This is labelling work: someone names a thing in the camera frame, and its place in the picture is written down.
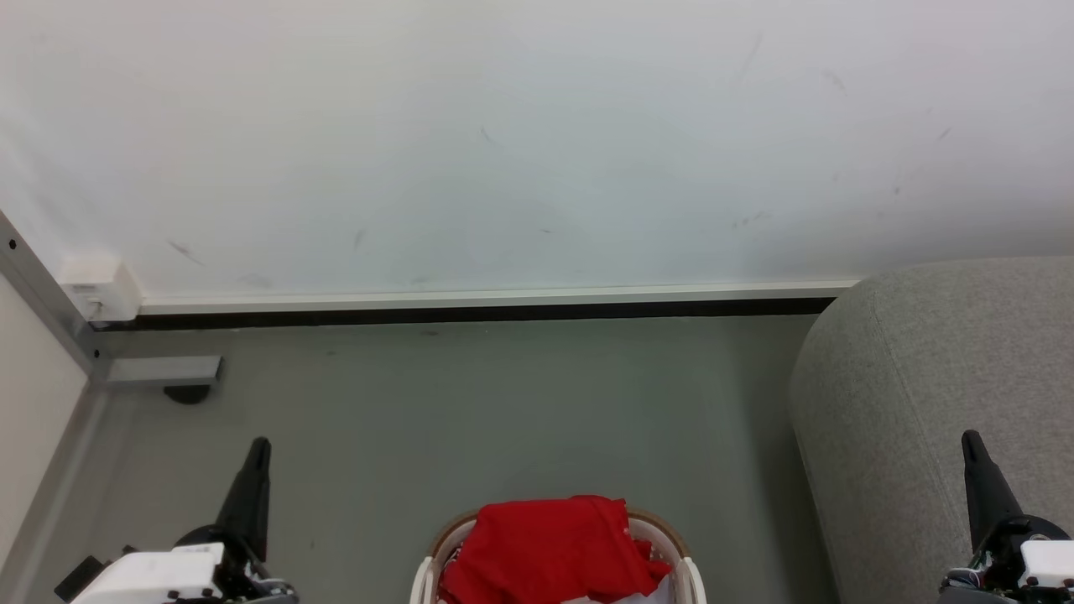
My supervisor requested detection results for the grey metal foot bar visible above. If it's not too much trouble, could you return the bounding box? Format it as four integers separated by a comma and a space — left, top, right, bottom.
105, 355, 223, 388

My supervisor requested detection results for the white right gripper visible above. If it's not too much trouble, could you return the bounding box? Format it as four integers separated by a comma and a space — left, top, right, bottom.
936, 430, 1074, 604

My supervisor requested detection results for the grey fabric sofa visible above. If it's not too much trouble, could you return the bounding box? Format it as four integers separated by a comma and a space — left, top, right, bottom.
789, 256, 1074, 604

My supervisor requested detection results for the grey metal frame post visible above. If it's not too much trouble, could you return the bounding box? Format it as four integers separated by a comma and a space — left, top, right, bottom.
0, 210, 112, 604

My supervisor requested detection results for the beige partition panel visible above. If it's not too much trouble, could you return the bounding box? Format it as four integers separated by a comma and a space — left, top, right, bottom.
0, 273, 90, 567

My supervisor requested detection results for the white laundry basket brown rim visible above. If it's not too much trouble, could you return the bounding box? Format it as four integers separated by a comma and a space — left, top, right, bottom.
409, 506, 707, 604

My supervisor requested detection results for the white and black baseboard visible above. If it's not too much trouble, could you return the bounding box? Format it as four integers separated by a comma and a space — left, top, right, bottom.
92, 281, 861, 332

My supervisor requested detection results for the red and white garment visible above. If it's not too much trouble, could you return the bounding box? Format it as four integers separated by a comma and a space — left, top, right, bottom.
436, 495, 674, 604

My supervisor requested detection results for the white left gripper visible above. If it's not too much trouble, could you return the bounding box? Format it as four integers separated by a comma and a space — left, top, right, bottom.
55, 436, 299, 604

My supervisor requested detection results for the white wall box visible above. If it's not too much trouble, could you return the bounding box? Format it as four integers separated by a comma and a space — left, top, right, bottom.
59, 254, 143, 324

